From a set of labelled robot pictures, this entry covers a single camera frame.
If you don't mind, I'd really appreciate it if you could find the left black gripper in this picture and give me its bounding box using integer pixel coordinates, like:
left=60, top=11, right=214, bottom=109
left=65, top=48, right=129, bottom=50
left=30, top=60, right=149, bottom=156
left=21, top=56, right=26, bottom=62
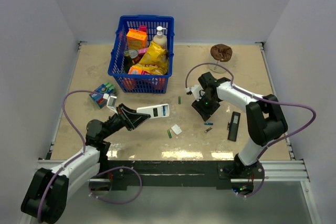
left=101, top=103, right=150, bottom=140

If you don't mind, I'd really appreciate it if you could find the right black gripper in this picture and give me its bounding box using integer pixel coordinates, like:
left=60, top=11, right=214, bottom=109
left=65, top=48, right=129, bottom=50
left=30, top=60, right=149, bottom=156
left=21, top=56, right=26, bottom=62
left=192, top=93, right=221, bottom=122

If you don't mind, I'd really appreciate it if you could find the white remote control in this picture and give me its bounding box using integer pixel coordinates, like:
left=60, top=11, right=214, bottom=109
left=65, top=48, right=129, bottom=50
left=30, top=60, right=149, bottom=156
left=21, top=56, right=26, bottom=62
left=137, top=103, right=170, bottom=119

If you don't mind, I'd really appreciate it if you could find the white battery cover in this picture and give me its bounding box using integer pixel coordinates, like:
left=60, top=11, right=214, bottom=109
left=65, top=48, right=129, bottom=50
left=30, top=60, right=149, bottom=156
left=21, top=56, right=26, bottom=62
left=171, top=125, right=182, bottom=135

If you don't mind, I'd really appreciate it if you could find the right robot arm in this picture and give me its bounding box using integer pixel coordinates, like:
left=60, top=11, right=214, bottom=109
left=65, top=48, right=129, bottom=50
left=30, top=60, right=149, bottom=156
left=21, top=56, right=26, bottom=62
left=185, top=72, right=288, bottom=178

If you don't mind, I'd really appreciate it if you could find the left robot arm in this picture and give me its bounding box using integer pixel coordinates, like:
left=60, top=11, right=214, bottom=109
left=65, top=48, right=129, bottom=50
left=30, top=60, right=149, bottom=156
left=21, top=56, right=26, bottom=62
left=20, top=104, right=151, bottom=223

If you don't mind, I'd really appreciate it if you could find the black remote control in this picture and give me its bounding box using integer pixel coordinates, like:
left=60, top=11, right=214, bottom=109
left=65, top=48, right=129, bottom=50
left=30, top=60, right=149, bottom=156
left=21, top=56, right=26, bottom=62
left=227, top=111, right=240, bottom=142

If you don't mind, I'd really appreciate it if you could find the blue plastic basket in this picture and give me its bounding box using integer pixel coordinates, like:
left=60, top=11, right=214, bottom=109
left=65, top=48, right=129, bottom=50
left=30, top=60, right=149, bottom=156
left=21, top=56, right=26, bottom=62
left=108, top=15, right=174, bottom=93

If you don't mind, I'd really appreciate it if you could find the orange pink snack box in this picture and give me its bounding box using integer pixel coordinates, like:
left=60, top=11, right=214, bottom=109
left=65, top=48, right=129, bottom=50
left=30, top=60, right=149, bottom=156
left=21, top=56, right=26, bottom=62
left=128, top=66, right=151, bottom=75

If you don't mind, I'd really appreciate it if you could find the white cup brown lid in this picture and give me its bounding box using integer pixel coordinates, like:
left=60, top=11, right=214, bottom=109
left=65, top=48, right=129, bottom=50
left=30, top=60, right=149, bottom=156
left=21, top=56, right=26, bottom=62
left=207, top=44, right=233, bottom=73

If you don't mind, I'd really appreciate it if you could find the yellow chip bag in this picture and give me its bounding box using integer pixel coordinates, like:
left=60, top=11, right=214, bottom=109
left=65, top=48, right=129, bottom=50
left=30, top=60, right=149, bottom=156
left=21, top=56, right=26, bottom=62
left=139, top=41, right=168, bottom=76

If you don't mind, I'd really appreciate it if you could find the tin can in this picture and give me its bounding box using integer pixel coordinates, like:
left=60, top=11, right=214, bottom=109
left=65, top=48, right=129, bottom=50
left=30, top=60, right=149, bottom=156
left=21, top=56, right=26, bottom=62
left=124, top=49, right=140, bottom=64

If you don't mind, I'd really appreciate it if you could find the orange juice carton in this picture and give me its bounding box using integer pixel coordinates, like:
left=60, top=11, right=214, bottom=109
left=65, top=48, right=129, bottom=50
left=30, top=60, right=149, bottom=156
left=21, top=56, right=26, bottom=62
left=127, top=29, right=148, bottom=50

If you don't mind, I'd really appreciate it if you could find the white pump bottle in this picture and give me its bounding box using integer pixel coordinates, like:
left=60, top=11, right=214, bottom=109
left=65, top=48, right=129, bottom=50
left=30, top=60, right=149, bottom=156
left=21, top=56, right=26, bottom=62
left=152, top=26, right=167, bottom=49

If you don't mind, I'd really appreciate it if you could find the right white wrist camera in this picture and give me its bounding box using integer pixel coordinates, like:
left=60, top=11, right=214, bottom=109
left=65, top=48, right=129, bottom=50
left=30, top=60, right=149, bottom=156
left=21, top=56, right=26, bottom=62
left=185, top=84, right=202, bottom=101

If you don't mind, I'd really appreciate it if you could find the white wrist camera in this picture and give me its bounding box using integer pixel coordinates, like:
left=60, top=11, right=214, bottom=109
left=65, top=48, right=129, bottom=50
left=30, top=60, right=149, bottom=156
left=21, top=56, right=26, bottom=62
left=185, top=84, right=202, bottom=101
left=103, top=93, right=117, bottom=113

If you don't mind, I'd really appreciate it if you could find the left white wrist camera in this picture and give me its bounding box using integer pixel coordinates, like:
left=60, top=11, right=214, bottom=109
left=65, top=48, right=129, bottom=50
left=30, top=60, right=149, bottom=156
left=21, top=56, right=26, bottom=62
left=103, top=93, right=117, bottom=113

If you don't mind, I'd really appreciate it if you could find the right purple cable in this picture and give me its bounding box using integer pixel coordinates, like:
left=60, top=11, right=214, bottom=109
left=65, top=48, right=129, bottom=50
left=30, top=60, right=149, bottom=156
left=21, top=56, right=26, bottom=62
left=185, top=62, right=317, bottom=161

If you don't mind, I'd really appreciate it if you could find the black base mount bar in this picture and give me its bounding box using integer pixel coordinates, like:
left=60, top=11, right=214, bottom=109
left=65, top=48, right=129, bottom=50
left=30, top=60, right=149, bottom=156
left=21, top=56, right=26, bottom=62
left=94, top=160, right=265, bottom=190

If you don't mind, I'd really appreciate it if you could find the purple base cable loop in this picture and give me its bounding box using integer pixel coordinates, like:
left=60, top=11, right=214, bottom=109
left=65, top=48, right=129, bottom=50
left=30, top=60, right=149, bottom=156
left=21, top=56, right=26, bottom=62
left=88, top=167, right=144, bottom=205

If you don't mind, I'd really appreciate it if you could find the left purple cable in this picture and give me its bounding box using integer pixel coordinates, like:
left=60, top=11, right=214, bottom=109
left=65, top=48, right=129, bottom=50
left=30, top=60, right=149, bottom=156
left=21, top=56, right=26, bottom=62
left=37, top=90, right=106, bottom=223

